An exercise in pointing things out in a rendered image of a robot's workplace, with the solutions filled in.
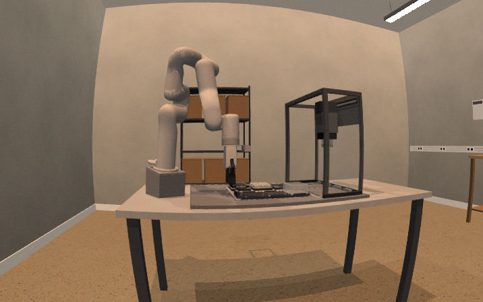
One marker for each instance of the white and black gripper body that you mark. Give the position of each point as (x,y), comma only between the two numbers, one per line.
(230,151)

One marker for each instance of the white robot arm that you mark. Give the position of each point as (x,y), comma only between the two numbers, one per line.
(171,114)

